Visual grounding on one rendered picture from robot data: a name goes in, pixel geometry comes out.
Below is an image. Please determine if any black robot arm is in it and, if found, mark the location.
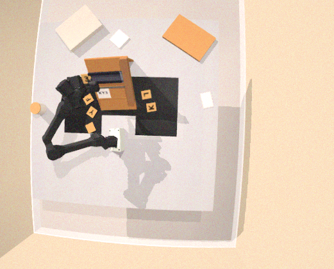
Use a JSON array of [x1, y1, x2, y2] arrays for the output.
[[42, 75, 118, 161]]

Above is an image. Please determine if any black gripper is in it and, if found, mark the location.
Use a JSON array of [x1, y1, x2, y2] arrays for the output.
[[74, 78, 100, 98]]

